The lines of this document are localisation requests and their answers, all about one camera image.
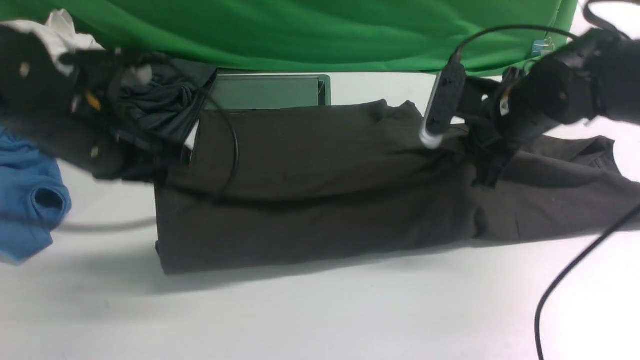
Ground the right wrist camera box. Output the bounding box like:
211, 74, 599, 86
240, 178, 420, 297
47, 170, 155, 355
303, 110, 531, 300
418, 63, 467, 150

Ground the dark gray long-sleeved shirt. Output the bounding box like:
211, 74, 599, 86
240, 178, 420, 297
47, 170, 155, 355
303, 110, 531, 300
155, 100, 640, 275

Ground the black right camera cable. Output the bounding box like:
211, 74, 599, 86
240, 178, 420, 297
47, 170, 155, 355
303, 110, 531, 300
450, 0, 640, 360

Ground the white crumpled cloth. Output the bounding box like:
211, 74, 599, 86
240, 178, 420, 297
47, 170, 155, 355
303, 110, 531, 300
1, 9, 105, 76

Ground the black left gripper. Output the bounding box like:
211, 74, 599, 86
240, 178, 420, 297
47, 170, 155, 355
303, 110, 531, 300
59, 50, 191, 183

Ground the blue crumpled shirt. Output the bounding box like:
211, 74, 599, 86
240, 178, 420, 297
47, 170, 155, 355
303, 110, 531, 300
0, 127, 73, 264

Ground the green backdrop cloth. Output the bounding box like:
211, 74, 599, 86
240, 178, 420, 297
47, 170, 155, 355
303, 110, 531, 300
0, 0, 578, 73

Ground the black left camera cable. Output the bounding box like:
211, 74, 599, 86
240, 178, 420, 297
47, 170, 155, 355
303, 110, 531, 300
50, 75, 240, 233

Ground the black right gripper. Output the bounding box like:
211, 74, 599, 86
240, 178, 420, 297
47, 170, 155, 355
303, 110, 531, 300
457, 55, 596, 189

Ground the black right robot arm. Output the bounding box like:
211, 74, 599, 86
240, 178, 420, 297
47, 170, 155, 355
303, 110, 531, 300
457, 28, 640, 188

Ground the blue binder clip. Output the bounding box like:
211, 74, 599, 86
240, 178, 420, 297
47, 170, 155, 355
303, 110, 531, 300
529, 37, 556, 59

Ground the dark teal crumpled shirt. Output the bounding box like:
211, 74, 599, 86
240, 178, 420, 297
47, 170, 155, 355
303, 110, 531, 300
109, 54, 218, 154

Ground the black camera cable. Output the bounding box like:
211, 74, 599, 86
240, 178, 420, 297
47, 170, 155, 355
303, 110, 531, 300
450, 0, 640, 360
50, 75, 240, 233

